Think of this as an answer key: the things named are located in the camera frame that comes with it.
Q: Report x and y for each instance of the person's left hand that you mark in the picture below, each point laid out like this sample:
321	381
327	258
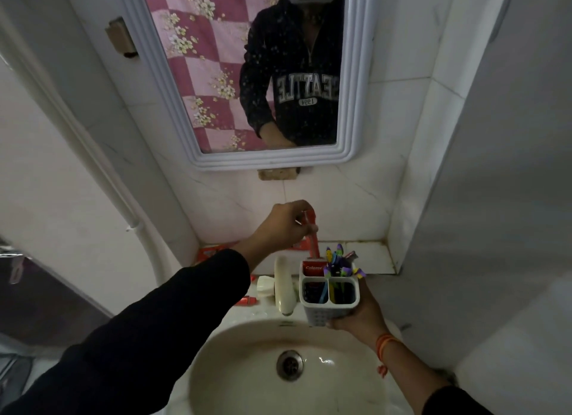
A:
279	229

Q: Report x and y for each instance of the person's right hand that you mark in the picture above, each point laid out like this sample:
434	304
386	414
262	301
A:
364	316

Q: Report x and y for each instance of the person's left thumb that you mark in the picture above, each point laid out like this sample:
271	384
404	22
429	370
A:
309	229

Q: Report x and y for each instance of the person's right thumb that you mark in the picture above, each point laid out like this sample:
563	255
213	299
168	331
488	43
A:
342	324

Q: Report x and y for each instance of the red toothpaste tube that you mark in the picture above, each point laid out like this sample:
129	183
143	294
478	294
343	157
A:
314	245

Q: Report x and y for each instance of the white plastic toothbrush holder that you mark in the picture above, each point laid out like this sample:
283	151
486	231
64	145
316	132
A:
328	314

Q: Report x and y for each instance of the person's right forearm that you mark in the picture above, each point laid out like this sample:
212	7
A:
415	379

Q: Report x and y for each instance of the person's left forearm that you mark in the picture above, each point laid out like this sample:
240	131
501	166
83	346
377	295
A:
147	330

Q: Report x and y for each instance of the yellow and blue toothbrush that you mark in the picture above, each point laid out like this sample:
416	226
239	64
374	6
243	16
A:
329	254

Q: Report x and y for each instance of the purple and green toothbrush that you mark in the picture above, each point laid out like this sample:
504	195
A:
339	250

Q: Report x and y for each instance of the grey and red toothbrush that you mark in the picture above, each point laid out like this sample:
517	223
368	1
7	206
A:
351	255

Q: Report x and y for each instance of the purple and yellow toothbrush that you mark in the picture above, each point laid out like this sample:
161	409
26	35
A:
357	274

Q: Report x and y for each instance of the white faucet spout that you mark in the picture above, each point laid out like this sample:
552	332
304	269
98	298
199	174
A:
284	285

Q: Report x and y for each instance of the metal sink drain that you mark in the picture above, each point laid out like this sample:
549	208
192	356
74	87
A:
290	365

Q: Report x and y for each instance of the small red plastic item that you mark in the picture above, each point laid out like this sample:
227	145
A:
245	301

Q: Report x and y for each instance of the white ceramic sink basin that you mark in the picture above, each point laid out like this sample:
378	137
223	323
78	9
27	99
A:
250	383

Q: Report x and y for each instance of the dark brown door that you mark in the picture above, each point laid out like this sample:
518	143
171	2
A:
44	307

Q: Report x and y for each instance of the wooden wall block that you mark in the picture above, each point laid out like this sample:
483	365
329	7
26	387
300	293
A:
120	37
278	174

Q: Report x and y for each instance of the white framed wall mirror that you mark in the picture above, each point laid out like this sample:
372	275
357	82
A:
214	70

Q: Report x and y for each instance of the white wall pipe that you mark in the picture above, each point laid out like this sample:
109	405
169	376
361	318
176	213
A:
89	153

